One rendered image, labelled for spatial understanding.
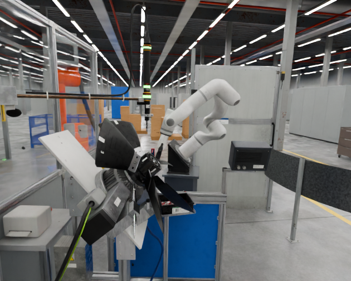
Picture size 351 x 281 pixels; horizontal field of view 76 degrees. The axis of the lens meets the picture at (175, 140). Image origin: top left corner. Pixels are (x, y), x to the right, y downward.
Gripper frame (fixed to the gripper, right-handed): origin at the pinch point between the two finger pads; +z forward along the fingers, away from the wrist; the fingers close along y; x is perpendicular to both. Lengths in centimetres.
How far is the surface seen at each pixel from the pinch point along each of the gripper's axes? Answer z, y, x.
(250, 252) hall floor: 84, -66, 123
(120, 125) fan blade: -13.9, 15.9, -26.3
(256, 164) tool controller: -14, -10, 68
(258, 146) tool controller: -26, -8, 64
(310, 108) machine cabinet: -206, -877, 586
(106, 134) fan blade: -15, 52, -24
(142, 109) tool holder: -27.5, 25.5, -15.9
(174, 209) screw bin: 28.2, 10.4, 20.8
